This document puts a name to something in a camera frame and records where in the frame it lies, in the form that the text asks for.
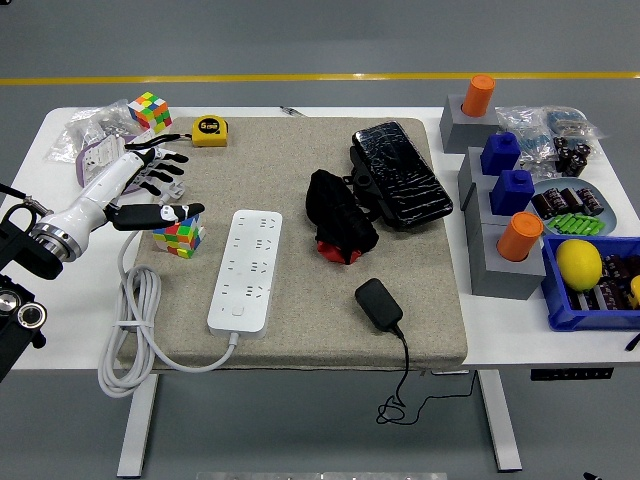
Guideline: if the white table leg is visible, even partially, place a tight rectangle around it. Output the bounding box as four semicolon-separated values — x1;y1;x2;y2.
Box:
474;369;524;472
116;372;161;477

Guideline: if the large grey block holder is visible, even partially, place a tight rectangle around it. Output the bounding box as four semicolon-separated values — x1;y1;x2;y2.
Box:
467;219;547;301

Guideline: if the orange cylinder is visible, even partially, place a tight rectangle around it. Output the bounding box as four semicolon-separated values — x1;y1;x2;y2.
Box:
496;211;545;263
460;74;496;118

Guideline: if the clear bag of blue parts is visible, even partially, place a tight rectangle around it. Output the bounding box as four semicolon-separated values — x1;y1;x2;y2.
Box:
494;104;559;174
542;104;609;142

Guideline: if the white power strip with cable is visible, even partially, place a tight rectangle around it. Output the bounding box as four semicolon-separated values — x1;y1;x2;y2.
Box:
96;182;284;400

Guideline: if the blue plastic bin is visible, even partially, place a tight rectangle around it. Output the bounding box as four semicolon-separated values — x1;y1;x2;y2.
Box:
541;234;640;332

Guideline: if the black table control panel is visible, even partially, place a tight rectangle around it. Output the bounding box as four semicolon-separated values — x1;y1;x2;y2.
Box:
529;367;615;382

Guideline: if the blue-grey plate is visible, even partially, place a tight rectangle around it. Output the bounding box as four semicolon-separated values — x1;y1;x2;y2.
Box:
529;178;619;237

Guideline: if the black foil-wrapped flat box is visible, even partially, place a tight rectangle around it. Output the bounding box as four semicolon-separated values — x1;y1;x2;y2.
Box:
351;120;455;231

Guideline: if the grey-brown fabric mat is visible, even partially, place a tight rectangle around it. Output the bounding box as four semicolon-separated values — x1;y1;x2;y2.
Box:
117;117;470;374

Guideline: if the green battery pile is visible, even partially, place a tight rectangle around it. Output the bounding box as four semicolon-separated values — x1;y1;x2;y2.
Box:
547;212;606;236

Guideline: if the colourful puzzle cube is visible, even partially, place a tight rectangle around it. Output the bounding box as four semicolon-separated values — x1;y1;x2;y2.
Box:
152;212;206;260
126;91;173;134

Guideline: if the white wall socket panel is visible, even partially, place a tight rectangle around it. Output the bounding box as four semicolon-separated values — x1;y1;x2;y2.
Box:
82;138;126;184

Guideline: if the black power adapter with cord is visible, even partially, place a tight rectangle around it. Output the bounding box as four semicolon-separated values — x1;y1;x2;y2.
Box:
353;278;480;427

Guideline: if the black plastic bracket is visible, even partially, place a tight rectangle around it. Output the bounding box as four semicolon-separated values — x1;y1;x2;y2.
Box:
344;144;389;224

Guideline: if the blue bottle-shaped block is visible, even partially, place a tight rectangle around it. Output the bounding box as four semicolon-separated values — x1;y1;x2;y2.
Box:
479;131;522;177
488;169;536;217

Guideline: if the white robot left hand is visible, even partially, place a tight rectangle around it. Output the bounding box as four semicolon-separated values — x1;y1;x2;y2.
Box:
44;146;207;244

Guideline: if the clear bag of black capacitors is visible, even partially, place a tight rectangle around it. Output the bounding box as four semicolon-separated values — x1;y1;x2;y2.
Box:
552;133;597;179

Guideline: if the yellow lemon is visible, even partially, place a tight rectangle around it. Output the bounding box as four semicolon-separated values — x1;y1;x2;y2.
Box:
555;238;604;293

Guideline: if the black folded cloth with red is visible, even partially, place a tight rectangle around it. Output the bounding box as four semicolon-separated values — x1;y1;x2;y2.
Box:
304;168;380;266

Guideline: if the black capacitor pile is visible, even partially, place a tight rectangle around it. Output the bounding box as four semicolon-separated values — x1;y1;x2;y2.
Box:
569;253;640;314

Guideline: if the clear bag of screws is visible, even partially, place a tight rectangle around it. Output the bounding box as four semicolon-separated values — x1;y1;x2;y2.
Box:
44;99;136;164

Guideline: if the yellow tape measure with strap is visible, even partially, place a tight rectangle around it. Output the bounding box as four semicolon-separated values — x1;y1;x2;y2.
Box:
123;114;230;151

